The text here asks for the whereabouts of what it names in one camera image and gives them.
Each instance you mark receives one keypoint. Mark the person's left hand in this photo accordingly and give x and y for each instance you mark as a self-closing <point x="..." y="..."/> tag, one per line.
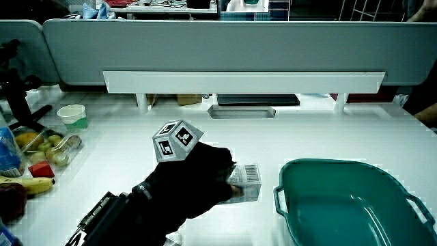
<point x="191" y="177"/>

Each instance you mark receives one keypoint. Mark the white milk carton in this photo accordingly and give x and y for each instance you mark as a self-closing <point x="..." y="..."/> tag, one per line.
<point x="251" y="177"/>

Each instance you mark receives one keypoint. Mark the black forearm tracker device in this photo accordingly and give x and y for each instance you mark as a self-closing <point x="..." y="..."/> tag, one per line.
<point x="102" y="215"/>

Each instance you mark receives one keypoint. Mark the person's left forearm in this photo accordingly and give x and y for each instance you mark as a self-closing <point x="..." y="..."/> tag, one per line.
<point x="150" y="218"/>

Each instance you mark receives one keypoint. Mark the another person's forearm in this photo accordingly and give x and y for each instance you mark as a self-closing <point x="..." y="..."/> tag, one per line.
<point x="428" y="116"/>

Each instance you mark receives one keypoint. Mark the white desk shelf riser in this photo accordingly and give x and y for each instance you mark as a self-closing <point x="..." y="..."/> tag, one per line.
<point x="244" y="82"/>

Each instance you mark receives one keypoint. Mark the white desk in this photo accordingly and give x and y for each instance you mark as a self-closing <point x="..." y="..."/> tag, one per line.
<point x="307" y="136"/>

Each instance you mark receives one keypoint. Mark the brown cardboard box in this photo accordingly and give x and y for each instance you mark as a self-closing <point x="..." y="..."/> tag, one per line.
<point x="189" y="99"/>

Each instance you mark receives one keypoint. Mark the brown kiwi fruit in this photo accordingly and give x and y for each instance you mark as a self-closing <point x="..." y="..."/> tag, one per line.
<point x="74" y="141"/>

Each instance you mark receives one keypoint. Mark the small green fruit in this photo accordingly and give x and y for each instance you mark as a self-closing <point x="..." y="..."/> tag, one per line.
<point x="37" y="157"/>
<point x="52" y="153"/>
<point x="44" y="146"/>
<point x="54" y="139"/>
<point x="61" y="160"/>

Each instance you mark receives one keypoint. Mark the white and green paper cup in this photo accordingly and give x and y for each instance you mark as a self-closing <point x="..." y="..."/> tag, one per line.
<point x="72" y="116"/>

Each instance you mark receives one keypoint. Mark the large grey partition panel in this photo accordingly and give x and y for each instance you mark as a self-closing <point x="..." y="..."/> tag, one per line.
<point x="239" y="48"/>

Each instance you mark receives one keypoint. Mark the clear plastic fruit tray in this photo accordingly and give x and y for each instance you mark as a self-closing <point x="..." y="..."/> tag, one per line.
<point x="51" y="131"/>

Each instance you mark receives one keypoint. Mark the red block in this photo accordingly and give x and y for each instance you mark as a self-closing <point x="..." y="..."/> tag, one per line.
<point x="41" y="169"/>

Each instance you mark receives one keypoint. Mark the green plastic basin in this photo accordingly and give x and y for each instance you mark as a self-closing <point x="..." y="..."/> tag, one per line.
<point x="341" y="212"/>

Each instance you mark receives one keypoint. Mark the yellow banana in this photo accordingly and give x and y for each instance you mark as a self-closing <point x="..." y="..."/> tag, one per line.
<point x="32" y="185"/>

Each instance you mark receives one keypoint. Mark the orange fruit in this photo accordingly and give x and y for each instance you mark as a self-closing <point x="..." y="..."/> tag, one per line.
<point x="28" y="139"/>

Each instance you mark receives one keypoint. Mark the cluttered background table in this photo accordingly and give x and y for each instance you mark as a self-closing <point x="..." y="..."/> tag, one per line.
<point x="164" y="8"/>

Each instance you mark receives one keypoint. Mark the blue plaid cloth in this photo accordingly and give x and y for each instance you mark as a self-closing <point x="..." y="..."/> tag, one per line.
<point x="254" y="16"/>

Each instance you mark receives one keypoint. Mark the dark red apple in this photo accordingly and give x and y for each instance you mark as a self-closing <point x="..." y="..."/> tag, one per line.
<point x="12" y="201"/>

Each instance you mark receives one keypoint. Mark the blue snack packet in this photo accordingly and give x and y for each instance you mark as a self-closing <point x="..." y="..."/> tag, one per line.
<point x="8" y="153"/>

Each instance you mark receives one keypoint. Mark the black tripod stand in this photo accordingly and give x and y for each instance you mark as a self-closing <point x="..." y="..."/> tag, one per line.
<point x="17" y="99"/>

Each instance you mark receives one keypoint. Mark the blue plastic bag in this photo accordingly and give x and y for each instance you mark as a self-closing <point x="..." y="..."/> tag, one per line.
<point x="95" y="12"/>

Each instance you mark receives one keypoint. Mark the blue bottle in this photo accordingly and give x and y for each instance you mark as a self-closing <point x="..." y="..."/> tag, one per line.
<point x="6" y="237"/>

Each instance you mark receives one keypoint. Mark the dark red flat item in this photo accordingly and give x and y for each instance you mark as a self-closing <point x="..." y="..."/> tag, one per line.
<point x="368" y="97"/>

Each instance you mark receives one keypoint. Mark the small grey partition panel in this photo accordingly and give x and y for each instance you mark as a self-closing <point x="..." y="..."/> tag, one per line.
<point x="24" y="48"/>

